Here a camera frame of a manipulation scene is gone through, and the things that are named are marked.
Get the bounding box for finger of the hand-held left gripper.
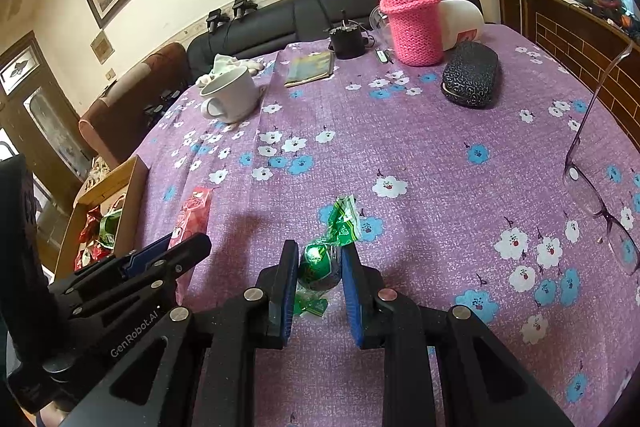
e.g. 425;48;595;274
67;232;213;324
50;239;173;301

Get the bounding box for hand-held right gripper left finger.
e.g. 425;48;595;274
60;238;301;427

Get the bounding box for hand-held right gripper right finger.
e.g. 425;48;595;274
340;241;576;427

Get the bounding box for pink snack packet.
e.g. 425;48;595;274
170;186;216;250

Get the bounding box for green twist-wrapped candy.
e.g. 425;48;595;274
295;194;363;320

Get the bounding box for pile of mixed snacks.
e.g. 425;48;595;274
75;194;126;270

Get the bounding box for shallow cardboard box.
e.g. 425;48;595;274
54;155;151;280

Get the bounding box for brown armchair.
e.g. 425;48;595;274
78;42;191;168

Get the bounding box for white mug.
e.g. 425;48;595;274
200;67;261;124

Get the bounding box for purple floral tablecloth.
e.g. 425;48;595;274
132;24;640;427

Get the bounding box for wooden glazed door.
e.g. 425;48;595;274
0;32;96;228

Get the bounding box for white crumpled cloth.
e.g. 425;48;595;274
195;53;266;88

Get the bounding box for green booklet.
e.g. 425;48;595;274
284;52;336;88

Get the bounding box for black leather sofa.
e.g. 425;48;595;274
186;0;483;80

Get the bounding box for black glasses case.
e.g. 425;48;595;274
441;41;501;109

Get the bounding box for small black pot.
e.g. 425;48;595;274
325;9;373;60

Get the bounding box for purple-framed eyeglasses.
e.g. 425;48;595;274
562;39;640;275

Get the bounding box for clear glass cup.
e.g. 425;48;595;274
369;4;396;50

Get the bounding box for white rounded container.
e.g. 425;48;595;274
437;0;486;50

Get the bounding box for pink knit-sleeved thermos bottle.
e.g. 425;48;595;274
379;0;443;66

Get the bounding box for wooden cabinet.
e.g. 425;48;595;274
515;0;640;142

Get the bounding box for small wall plaque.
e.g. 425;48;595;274
91;32;115;62

